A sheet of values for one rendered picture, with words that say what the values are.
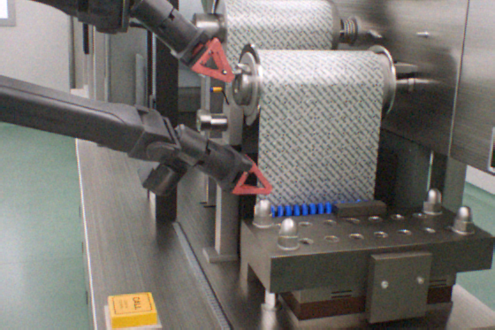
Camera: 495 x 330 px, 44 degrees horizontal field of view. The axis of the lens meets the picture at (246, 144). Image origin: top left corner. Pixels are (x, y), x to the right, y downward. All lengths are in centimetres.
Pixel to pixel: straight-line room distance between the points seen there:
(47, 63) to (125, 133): 567
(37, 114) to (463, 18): 71
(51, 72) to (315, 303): 578
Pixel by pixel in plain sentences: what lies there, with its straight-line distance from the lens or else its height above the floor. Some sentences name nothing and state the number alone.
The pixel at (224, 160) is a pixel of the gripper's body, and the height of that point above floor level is 113.
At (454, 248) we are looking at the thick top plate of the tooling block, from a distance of 107.
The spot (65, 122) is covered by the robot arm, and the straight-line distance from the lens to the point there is 91.
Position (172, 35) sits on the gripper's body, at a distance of 104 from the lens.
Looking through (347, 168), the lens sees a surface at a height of 110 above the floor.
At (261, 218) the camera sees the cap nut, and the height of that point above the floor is 105.
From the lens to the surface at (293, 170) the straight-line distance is 110.
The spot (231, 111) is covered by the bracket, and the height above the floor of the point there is 120.
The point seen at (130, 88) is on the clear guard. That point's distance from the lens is 206.
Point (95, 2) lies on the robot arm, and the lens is 104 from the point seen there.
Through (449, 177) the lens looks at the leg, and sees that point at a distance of 144.
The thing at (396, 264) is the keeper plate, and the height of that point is 101.
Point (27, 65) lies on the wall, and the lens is 660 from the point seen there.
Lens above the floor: 141
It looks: 14 degrees down
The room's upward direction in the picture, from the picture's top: 2 degrees clockwise
